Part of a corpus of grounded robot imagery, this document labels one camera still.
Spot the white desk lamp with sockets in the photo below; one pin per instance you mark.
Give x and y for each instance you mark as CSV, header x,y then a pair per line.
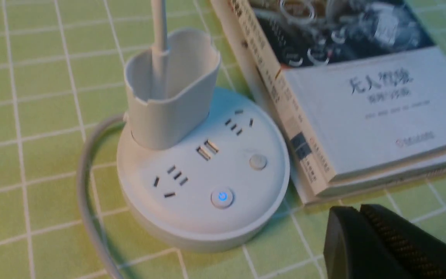
x,y
201,167

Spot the green checkered tablecloth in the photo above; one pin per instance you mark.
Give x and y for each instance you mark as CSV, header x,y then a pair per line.
x,y
61,67

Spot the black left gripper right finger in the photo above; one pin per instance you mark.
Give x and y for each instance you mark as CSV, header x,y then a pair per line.
x,y
421,253

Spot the bottom white book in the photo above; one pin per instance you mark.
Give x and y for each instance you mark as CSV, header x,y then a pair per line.
x,y
304,186

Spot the top book with dark cover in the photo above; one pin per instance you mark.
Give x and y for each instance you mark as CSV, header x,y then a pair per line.
x,y
359,85

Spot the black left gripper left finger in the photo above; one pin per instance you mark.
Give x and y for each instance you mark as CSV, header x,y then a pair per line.
x,y
352,249

